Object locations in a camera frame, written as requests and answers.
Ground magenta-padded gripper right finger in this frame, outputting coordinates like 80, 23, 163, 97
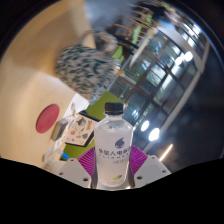
129, 143, 172, 188

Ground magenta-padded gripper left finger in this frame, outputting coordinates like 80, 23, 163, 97
56, 146, 98, 189

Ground clear black-capped water bottle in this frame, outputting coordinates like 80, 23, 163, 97
94, 101, 134, 188

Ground small blue-capped white tube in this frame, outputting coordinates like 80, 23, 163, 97
56, 151, 70, 161

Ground long curved ceiling light strip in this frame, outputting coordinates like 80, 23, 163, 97
159, 143, 174, 162

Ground round white ceiling lamp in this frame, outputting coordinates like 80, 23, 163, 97
148, 127, 161, 142

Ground flat round red coaster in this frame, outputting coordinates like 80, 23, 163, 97
35, 103, 61, 134

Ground white printed paper sheets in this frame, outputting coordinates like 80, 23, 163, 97
63, 93, 90, 118

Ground green upholstered bench backrest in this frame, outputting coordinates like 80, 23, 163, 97
63, 90, 124, 159

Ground speckled green-white mug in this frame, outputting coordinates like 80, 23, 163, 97
54, 29, 121, 103

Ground group of green-seated wooden chairs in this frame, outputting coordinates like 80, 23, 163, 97
113, 4, 161, 54

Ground dark-framed window wall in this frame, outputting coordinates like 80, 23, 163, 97
109, 13, 211, 151

